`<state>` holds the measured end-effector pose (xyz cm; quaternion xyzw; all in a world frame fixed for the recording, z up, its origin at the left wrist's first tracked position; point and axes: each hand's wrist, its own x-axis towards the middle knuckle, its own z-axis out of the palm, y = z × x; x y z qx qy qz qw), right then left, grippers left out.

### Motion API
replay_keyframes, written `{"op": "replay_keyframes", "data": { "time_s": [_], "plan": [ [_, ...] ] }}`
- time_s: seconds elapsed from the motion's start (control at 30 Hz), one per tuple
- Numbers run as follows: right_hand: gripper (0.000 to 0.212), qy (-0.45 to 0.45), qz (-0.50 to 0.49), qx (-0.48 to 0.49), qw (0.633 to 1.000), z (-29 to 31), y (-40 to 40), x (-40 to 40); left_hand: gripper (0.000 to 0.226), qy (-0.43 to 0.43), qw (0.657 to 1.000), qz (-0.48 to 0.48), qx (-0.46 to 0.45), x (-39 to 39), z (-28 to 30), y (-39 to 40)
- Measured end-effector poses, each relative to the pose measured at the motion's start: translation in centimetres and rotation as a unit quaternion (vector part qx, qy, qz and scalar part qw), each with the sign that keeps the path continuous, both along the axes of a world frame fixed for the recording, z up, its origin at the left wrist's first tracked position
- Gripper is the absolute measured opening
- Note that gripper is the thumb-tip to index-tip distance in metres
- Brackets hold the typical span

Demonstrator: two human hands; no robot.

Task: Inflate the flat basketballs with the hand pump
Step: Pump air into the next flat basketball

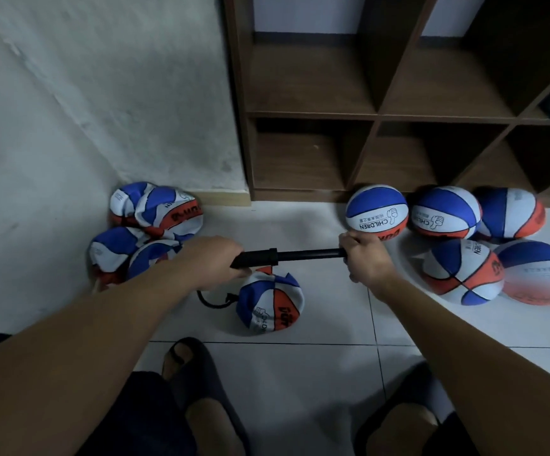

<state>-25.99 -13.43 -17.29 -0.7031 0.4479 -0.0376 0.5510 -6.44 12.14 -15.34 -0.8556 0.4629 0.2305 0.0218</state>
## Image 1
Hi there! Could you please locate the black sandal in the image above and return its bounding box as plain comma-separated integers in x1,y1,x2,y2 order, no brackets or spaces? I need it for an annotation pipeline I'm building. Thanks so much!
353,364,457,456
161,337,252,456

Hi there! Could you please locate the person's right forearm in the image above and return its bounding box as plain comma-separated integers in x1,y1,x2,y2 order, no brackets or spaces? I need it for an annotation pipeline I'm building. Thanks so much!
370,276,550,456

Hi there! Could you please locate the black hand pump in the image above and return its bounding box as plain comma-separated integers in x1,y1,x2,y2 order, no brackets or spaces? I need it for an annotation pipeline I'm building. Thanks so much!
196,246,347,310

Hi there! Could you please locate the person's left hand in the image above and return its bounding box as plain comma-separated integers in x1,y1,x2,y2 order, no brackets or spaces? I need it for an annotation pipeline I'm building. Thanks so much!
175,235,252,291

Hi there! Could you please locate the person's left forearm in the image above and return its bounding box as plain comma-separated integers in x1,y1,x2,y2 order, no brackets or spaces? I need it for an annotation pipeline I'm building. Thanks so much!
0,263,205,456

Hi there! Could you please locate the brown wooden cubby shelf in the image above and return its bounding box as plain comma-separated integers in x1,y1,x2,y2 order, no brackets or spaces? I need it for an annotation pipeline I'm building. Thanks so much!
222,0,550,209

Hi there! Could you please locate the person's left foot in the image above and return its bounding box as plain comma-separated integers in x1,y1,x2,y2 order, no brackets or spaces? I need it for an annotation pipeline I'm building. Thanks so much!
166,345,246,456

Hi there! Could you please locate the person's right hand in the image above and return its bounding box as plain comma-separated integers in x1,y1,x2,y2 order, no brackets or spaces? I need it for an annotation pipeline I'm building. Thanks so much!
338,229,397,300

